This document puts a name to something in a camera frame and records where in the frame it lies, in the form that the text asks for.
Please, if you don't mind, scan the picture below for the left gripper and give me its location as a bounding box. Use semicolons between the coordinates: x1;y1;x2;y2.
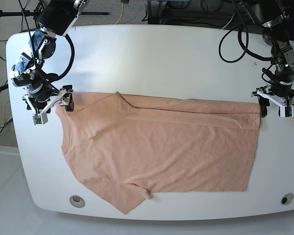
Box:
251;82;294;118

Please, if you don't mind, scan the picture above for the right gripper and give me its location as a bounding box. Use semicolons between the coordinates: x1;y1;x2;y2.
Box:
22;85;74;115

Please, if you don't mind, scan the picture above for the peach T-shirt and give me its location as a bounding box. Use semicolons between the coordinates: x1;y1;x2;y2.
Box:
55;93;261;214

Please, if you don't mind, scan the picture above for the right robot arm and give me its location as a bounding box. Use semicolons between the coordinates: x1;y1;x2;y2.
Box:
9;0;88;123

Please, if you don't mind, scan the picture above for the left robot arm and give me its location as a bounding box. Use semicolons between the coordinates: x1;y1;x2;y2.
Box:
220;0;294;118

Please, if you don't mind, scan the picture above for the left table grommet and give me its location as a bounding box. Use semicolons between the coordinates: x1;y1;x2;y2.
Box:
69;195;85;208

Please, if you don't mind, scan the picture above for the table grommet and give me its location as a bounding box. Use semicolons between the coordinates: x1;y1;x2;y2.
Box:
281;193;294;205
69;195;85;208

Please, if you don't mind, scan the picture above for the right table grommet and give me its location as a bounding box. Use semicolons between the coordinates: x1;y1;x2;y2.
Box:
281;193;294;205

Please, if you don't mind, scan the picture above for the black tripod stand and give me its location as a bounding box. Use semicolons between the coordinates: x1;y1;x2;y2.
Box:
0;9;42;17

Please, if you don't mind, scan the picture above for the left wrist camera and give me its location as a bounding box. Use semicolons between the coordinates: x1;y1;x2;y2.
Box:
279;105;294;118

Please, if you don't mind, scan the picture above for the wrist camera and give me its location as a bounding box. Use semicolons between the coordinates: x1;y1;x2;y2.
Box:
33;112;48;125
279;105;294;118

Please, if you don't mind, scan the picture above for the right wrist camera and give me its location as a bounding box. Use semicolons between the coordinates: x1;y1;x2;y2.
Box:
33;112;48;125

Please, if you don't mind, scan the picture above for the yellow cable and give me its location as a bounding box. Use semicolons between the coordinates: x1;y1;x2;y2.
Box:
114;0;126;25

